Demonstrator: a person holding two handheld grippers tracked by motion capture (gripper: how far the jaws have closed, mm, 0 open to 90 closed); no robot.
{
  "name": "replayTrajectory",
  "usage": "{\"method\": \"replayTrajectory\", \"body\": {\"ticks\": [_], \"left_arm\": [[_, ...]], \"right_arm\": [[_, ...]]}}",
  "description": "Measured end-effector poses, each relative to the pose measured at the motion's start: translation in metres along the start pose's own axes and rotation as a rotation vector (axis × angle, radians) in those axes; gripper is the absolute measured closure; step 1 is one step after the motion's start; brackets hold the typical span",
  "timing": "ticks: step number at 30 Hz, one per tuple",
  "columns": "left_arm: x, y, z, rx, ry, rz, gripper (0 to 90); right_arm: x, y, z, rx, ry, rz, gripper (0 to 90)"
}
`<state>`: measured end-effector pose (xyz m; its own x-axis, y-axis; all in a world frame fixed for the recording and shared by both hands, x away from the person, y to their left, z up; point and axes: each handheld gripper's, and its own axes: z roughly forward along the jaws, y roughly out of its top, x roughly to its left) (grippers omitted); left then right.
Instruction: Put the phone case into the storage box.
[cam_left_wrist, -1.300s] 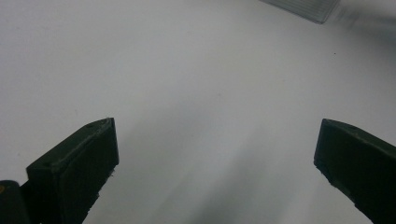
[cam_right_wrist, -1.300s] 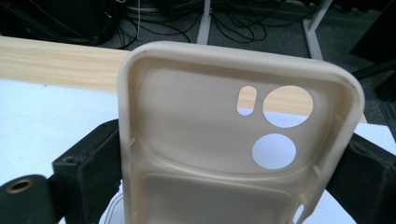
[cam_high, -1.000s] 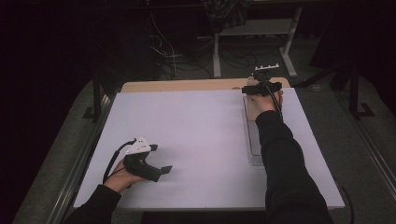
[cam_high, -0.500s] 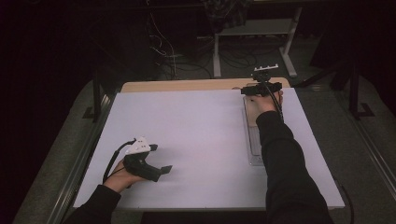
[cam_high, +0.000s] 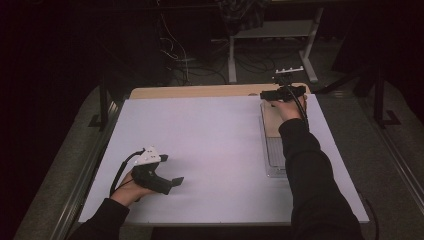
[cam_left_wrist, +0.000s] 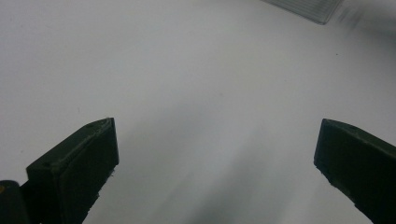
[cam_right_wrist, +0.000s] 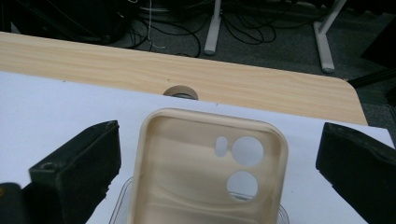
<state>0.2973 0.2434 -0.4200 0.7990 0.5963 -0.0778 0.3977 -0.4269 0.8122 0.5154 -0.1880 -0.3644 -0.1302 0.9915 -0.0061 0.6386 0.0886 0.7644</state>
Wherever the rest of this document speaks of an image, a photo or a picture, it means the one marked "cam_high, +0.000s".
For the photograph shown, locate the clear plastic tray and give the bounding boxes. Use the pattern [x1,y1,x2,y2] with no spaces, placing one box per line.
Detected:
[259,99,290,179]

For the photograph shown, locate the dark plaid cloth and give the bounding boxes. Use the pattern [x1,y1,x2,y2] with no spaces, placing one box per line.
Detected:
[216,0,271,36]

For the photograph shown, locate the hand-held gripper black cable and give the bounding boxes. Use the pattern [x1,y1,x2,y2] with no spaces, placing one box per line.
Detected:
[108,149,146,198]
[283,79,380,240]

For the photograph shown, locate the left hand-held gripper black cable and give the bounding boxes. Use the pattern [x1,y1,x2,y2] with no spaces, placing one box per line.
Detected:
[108,149,146,198]

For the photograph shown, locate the white metal desk frame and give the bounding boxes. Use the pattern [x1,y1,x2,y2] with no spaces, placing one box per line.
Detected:
[211,6,325,84]

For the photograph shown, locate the black metal stand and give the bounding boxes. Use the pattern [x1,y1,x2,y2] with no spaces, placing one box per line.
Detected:
[373,64,402,129]
[88,79,121,129]

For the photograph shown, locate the person's left hand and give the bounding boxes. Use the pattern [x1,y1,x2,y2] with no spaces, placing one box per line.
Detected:
[109,178,158,208]

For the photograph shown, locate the aluminium frame rail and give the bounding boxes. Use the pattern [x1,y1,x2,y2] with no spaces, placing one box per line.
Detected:
[361,98,424,204]
[49,99,125,240]

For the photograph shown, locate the right hand-held gripper black cable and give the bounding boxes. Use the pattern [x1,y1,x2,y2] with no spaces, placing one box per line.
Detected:
[283,79,380,240]

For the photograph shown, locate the tangle of floor cables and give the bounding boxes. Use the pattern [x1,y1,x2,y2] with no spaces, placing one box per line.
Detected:
[156,0,301,86]

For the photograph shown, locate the wooden table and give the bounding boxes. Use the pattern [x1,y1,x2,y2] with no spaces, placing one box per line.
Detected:
[129,82,312,100]

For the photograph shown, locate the person's right hand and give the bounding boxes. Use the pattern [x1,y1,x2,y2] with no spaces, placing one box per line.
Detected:
[271,94,308,123]

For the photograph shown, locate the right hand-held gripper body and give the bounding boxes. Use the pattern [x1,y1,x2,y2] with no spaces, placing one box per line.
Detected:
[272,65,305,103]

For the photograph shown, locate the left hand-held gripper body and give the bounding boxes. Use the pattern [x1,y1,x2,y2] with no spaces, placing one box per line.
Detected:
[130,145,173,196]

